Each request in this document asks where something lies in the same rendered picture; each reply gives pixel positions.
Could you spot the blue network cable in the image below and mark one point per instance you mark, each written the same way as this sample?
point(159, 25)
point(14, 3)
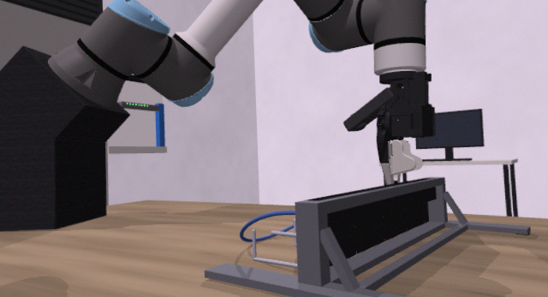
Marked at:
point(271, 214)

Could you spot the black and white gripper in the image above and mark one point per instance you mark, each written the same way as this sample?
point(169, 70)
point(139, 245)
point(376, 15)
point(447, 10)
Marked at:
point(403, 122)

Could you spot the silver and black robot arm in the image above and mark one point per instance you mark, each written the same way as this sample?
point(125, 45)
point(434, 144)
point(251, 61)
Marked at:
point(126, 40)

